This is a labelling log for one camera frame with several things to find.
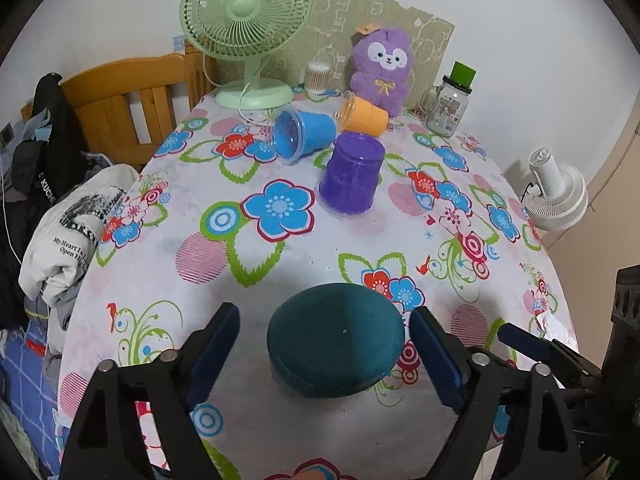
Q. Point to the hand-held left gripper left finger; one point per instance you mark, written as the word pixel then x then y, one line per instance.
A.
pixel 216 355

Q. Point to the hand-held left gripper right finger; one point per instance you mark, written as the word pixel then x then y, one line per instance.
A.
pixel 440 360

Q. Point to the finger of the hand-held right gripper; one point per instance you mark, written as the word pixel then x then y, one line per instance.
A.
pixel 525 342

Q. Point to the teal plastic cup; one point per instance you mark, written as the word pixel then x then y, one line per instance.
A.
pixel 335 335

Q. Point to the purple plastic cup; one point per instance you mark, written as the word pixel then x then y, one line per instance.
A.
pixel 350 175

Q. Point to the blue plastic cup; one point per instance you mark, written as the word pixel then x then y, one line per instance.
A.
pixel 310 132

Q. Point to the orange plastic cup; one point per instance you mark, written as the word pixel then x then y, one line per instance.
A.
pixel 367 116

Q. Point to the floral tablecloth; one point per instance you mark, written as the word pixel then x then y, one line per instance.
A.
pixel 300 260

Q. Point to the white clip fan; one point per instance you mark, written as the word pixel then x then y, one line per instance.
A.
pixel 555 200

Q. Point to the grey cloth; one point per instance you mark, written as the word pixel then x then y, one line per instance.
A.
pixel 55 317

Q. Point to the white printed shirt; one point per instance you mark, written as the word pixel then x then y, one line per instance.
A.
pixel 60 255

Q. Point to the blue checked blanket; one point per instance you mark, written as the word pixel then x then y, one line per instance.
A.
pixel 25 395

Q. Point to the glass mug with green lid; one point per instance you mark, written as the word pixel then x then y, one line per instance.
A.
pixel 446 107

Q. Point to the wooden chair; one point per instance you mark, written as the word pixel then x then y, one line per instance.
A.
pixel 110 105

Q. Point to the pile of clothes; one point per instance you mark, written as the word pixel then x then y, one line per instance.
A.
pixel 50 125

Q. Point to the cotton swab container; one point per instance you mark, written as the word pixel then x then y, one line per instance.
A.
pixel 318 79

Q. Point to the purple plush toy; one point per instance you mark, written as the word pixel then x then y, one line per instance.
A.
pixel 382 60

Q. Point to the green desk fan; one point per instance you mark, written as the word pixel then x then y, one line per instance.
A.
pixel 245 10

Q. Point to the beige patterned board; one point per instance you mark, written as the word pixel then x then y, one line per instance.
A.
pixel 330 25

